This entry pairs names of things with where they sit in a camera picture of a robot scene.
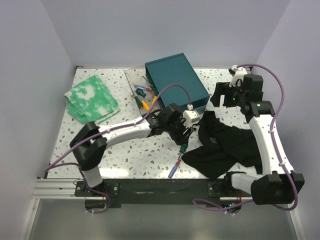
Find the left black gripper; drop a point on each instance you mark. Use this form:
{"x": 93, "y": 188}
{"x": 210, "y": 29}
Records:
{"x": 180, "y": 139}

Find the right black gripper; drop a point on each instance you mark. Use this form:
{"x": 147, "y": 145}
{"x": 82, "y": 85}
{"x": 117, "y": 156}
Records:
{"x": 223, "y": 89}

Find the yellow screwdriver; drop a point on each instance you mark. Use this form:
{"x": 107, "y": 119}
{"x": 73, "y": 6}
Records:
{"x": 154, "y": 100}
{"x": 145, "y": 105}

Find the green stubby screwdriver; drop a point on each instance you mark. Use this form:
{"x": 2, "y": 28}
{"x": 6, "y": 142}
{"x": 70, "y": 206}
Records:
{"x": 140, "y": 92}
{"x": 183, "y": 148}

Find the transparent drawer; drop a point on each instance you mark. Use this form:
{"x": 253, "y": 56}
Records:
{"x": 134, "y": 76}

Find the green long screwdriver front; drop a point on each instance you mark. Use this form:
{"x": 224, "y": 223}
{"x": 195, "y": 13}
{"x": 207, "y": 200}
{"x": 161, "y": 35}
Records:
{"x": 151, "y": 87}

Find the teal drawer box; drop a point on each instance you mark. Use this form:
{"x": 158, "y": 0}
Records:
{"x": 177, "y": 70}

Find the blue red screwdriver front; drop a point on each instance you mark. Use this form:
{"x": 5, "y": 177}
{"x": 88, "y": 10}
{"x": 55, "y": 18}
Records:
{"x": 175, "y": 167}

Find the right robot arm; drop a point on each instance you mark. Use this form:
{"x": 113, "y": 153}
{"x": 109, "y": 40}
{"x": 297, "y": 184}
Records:
{"x": 278, "y": 184}

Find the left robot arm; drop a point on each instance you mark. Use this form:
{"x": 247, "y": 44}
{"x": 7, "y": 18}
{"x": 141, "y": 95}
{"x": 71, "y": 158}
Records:
{"x": 89, "y": 145}

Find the black cloth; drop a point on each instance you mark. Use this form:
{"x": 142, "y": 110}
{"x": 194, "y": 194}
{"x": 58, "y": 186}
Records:
{"x": 222, "y": 147}

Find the green white cloth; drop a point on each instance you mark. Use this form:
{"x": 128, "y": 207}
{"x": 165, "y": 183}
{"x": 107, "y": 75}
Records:
{"x": 91, "y": 101}

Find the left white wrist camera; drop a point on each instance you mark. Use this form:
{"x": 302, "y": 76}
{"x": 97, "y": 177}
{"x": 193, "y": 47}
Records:
{"x": 191, "y": 117}

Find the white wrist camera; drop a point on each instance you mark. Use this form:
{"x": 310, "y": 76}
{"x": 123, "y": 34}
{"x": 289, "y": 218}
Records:
{"x": 191, "y": 117}
{"x": 237, "y": 73}

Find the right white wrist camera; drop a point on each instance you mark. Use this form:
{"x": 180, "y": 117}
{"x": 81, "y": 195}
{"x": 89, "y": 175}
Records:
{"x": 237, "y": 73}

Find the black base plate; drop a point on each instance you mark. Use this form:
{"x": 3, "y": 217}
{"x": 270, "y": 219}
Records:
{"x": 169, "y": 191}

